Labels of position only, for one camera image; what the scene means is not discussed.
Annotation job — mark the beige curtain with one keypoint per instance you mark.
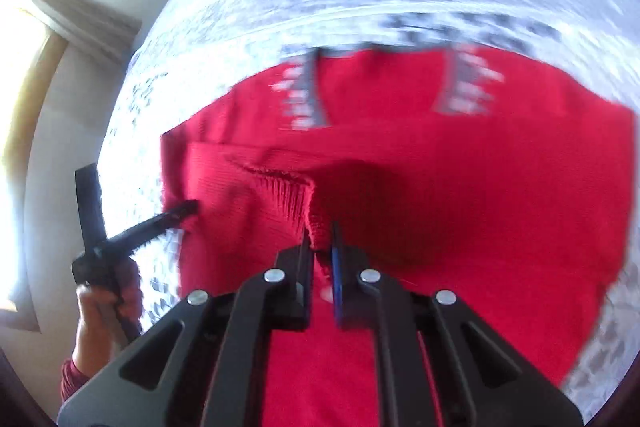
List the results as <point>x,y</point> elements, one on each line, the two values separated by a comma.
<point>85,17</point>

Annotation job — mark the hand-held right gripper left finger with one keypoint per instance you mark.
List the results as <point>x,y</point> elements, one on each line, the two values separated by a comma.
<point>300,287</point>

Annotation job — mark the person's left hand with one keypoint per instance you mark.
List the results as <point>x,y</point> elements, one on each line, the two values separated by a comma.
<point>97,332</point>

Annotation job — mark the person's left forearm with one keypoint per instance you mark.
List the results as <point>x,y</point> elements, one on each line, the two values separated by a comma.
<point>74,379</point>

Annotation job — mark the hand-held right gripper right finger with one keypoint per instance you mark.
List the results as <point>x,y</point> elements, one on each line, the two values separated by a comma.
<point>337,277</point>

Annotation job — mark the red knitted garment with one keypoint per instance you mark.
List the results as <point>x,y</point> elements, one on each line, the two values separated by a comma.
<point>450,207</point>

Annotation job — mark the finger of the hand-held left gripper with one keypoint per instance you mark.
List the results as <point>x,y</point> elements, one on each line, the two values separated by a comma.
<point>89,207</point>
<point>150,226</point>

